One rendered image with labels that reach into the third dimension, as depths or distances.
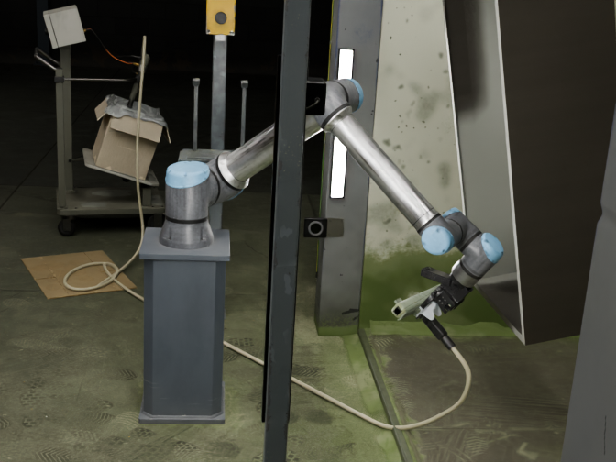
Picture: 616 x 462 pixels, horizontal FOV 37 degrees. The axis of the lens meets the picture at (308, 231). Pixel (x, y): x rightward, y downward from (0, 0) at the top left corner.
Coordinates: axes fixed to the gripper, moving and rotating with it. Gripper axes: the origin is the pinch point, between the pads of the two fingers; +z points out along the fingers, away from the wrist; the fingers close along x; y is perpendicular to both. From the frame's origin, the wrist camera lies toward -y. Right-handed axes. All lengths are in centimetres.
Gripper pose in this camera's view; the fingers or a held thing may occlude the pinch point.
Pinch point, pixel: (419, 312)
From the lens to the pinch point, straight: 307.6
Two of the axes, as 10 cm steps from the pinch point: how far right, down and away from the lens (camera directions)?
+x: 5.7, -1.6, 8.1
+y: 6.2, 7.3, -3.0
